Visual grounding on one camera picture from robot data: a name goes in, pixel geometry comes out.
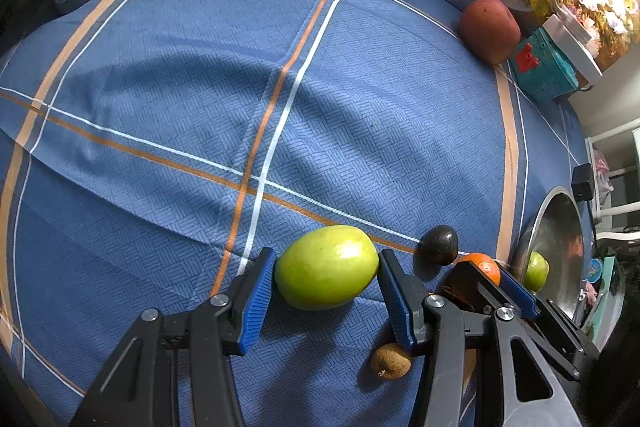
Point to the dark red apple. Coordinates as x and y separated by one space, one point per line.
490 29

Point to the mandarin orange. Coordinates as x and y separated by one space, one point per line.
487 269

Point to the small brown kiwi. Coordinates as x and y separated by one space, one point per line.
390 359

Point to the stainless steel bowl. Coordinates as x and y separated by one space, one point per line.
560 227

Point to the black power adapter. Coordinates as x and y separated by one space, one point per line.
582 182

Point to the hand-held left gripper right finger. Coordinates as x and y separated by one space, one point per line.
397 302

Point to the white power strip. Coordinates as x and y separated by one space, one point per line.
575 47

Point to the green cardboard box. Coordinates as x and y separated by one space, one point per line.
607 302

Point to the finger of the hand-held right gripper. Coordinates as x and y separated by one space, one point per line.
517 294
470 284

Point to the pink plastic bag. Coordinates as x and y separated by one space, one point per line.
601 172

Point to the blue round tin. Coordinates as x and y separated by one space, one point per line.
595 269

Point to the blue plaid tablecloth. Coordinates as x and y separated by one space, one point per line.
175 107

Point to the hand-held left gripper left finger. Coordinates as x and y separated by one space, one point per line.
255 302

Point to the teal plastic box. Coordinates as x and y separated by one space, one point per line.
542 67

